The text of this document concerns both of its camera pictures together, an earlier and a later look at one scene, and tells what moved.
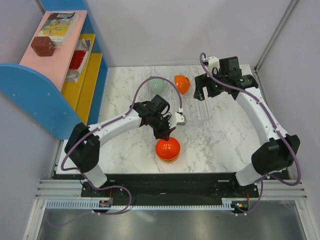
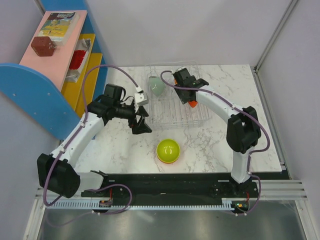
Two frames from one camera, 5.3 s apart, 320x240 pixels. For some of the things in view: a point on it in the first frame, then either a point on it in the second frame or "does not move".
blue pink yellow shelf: [61, 82] does not move
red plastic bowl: [168, 150] to [193, 103]
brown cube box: [43, 46] does not move
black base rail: [169, 188] does not move
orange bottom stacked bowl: [169, 162] does not move
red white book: [82, 49] does not move
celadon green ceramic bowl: [157, 85] does not move
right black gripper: [201, 81] to [183, 100]
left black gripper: [163, 134] to [141, 128]
